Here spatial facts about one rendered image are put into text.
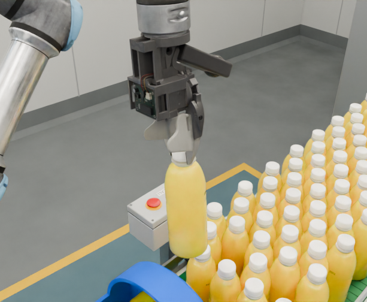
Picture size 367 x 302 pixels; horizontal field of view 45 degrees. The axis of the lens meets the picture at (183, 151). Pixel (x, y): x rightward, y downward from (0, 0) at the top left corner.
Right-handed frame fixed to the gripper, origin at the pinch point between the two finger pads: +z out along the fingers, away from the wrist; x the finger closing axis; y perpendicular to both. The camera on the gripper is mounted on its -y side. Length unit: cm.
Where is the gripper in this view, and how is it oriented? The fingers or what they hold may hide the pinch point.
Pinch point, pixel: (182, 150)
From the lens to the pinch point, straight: 74.6
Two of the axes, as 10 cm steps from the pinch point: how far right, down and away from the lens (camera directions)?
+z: 0.5, 8.9, 4.6
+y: -7.7, 3.2, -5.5
